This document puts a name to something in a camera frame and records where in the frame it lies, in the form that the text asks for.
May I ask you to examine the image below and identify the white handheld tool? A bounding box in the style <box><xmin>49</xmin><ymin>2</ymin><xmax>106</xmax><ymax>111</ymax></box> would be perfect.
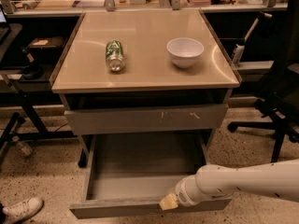
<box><xmin>231</xmin><ymin>11</ymin><xmax>272</xmax><ymax>66</ymax></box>

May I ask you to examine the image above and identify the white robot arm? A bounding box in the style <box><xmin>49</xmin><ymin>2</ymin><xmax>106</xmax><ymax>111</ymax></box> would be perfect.
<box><xmin>159</xmin><ymin>160</ymin><xmax>299</xmax><ymax>210</ymax></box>

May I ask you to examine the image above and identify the grey drawer cabinet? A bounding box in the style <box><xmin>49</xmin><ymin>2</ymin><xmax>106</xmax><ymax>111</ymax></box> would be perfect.
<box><xmin>51</xmin><ymin>9</ymin><xmax>240</xmax><ymax>159</ymax></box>

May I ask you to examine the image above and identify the grey top drawer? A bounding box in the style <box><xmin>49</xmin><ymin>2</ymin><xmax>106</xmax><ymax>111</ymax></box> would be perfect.
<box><xmin>64</xmin><ymin>104</ymin><xmax>228</xmax><ymax>135</ymax></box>

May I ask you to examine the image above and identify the black box with label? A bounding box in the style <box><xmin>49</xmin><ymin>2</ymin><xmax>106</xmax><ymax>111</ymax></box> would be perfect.
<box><xmin>27</xmin><ymin>36</ymin><xmax>66</xmax><ymax>56</ymax></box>

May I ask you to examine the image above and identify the white bowl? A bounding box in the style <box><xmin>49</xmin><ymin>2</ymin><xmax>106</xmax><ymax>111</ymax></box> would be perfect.
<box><xmin>166</xmin><ymin>37</ymin><xmax>205</xmax><ymax>68</ymax></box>

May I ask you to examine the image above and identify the black side desk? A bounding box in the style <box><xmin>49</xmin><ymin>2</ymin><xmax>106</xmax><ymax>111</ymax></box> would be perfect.
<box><xmin>0</xmin><ymin>22</ymin><xmax>76</xmax><ymax>166</ymax></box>

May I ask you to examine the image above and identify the black office chair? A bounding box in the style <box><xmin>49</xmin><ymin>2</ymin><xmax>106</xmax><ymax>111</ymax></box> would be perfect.
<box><xmin>227</xmin><ymin>0</ymin><xmax>299</xmax><ymax>162</ymax></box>

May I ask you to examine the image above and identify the plastic water bottle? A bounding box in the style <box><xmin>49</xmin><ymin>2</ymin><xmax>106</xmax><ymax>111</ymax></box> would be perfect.
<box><xmin>12</xmin><ymin>135</ymin><xmax>33</xmax><ymax>157</ymax></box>

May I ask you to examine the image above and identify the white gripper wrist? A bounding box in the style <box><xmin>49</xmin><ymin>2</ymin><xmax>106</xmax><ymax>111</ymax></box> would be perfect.
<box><xmin>159</xmin><ymin>175</ymin><xmax>232</xmax><ymax>211</ymax></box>

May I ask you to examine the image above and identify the grey drawer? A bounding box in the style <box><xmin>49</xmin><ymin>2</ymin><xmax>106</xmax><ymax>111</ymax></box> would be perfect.
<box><xmin>69</xmin><ymin>133</ymin><xmax>233</xmax><ymax>220</ymax></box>
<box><xmin>64</xmin><ymin>104</ymin><xmax>228</xmax><ymax>135</ymax></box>

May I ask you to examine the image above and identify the green soda can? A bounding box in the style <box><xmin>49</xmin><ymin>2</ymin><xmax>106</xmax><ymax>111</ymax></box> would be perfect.
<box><xmin>106</xmin><ymin>40</ymin><xmax>125</xmax><ymax>72</ymax></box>

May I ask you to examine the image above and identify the white sneaker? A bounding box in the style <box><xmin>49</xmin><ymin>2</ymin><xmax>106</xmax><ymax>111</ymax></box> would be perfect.
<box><xmin>0</xmin><ymin>197</ymin><xmax>43</xmax><ymax>224</ymax></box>

